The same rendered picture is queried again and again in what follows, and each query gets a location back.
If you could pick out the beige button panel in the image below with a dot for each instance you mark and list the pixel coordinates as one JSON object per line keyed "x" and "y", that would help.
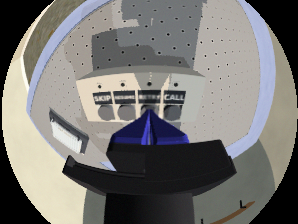
{"x": 122, "y": 91}

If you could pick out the dark grey rectangular plate holder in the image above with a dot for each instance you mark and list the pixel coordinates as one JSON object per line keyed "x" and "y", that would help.
{"x": 70, "y": 129}

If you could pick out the white well plate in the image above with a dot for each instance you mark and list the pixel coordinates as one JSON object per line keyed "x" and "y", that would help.
{"x": 65, "y": 137}

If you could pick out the grey flat base plate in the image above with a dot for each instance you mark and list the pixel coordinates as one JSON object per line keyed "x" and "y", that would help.
{"x": 212, "y": 37}

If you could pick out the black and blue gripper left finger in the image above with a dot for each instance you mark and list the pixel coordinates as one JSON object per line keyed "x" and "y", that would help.
{"x": 135, "y": 132}

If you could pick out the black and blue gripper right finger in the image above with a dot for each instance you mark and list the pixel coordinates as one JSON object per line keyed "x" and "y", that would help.
{"x": 163, "y": 133}

